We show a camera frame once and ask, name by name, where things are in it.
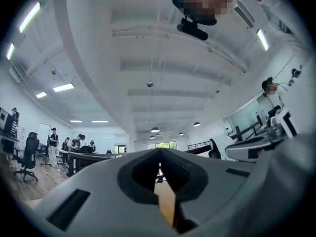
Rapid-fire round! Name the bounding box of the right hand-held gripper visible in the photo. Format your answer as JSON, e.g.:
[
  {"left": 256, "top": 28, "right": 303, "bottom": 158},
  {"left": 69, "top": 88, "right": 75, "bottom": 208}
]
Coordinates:
[{"left": 225, "top": 107, "right": 299, "bottom": 162}]

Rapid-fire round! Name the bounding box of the large window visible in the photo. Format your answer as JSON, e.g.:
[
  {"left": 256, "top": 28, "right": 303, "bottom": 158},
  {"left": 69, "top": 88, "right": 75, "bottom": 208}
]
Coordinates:
[{"left": 147, "top": 142, "right": 177, "bottom": 150}]

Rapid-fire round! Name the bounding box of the white garment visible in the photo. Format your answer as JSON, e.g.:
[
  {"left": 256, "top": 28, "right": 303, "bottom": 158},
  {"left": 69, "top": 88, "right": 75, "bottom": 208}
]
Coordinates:
[{"left": 209, "top": 134, "right": 234, "bottom": 159}]

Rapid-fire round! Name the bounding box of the whiteboard on stand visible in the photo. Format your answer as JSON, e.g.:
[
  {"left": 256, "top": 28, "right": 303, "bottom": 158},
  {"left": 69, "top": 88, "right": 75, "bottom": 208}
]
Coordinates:
[{"left": 37, "top": 123, "right": 52, "bottom": 145}]

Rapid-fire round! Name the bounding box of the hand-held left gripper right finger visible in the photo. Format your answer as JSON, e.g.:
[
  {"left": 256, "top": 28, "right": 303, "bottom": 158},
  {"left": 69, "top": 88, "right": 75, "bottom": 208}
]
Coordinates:
[{"left": 160, "top": 148, "right": 256, "bottom": 234}]

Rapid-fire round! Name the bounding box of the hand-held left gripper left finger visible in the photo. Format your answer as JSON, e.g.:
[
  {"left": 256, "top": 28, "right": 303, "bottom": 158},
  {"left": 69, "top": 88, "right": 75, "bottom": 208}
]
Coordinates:
[{"left": 33, "top": 148, "right": 178, "bottom": 237}]

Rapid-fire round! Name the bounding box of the black curved railing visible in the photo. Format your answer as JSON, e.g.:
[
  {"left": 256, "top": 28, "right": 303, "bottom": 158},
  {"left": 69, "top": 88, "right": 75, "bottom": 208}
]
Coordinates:
[{"left": 66, "top": 121, "right": 269, "bottom": 177}]

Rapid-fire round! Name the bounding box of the black computer monitor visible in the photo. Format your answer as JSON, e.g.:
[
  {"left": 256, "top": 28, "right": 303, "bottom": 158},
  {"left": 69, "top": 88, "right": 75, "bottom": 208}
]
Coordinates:
[{"left": 0, "top": 107, "right": 13, "bottom": 134}]

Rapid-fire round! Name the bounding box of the black head-worn camera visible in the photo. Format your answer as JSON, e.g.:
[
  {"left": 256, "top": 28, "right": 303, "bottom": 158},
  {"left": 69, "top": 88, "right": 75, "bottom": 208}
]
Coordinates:
[{"left": 176, "top": 17, "right": 209, "bottom": 41}]

